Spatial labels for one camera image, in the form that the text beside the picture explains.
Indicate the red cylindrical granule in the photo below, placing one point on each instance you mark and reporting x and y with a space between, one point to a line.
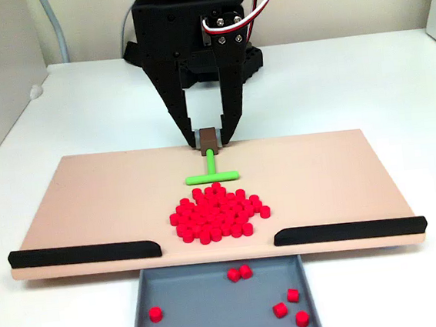
245 271
302 318
280 310
293 295
155 314
233 274

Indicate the grey plastic tray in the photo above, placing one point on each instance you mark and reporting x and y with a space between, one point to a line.
216 310

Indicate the black guard rail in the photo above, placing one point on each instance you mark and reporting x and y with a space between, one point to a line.
348 231
84 254

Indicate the beige rectangular board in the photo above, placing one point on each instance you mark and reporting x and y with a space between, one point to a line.
91 206

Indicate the pile of red granules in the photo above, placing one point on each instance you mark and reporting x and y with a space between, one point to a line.
215 214

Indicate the green T-shaped pusher tool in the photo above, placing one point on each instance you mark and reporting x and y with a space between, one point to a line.
210 164

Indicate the small white bumper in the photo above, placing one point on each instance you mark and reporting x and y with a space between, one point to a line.
35 91

